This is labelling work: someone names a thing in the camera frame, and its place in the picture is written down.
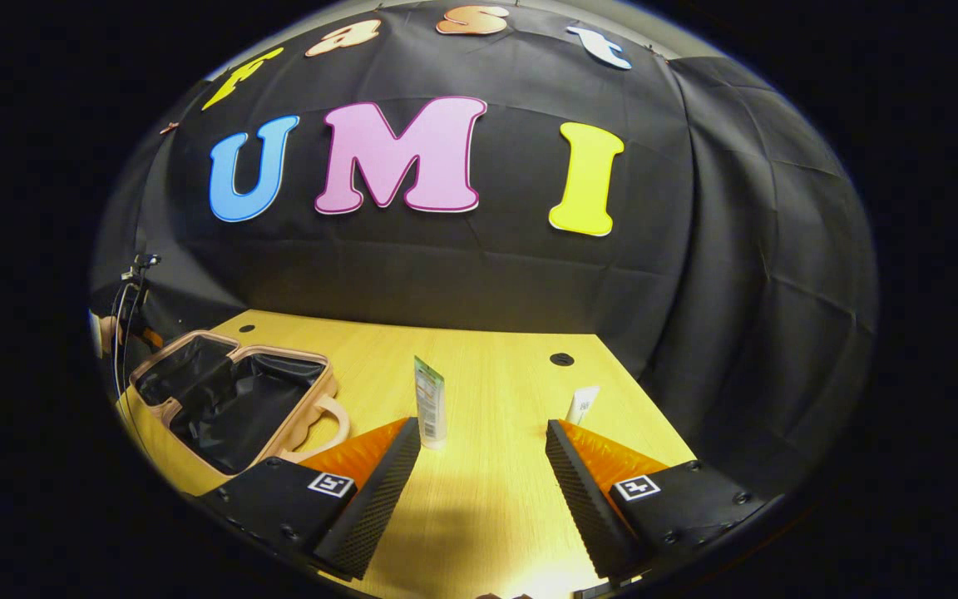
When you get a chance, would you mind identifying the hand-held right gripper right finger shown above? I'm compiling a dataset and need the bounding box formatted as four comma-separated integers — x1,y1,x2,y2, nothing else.
545,418,777,582

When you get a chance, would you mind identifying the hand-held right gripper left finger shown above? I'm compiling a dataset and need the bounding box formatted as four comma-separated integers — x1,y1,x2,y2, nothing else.
195,417,422,582

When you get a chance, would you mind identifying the white skin care tube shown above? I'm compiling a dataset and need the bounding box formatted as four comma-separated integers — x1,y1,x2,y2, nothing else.
565,385,601,425

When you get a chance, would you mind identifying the green skin care tube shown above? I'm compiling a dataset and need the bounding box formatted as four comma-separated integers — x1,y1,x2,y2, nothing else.
413,356,447,450

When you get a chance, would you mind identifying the pink suitcase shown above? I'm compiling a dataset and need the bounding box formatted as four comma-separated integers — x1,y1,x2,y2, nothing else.
117,330,352,477

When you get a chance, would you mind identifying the black backdrop cloth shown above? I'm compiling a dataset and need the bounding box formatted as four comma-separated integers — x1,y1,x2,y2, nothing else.
88,0,879,500

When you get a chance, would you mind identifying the black stand with cables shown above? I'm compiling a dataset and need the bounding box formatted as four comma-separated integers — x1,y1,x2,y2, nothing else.
113,254,162,350

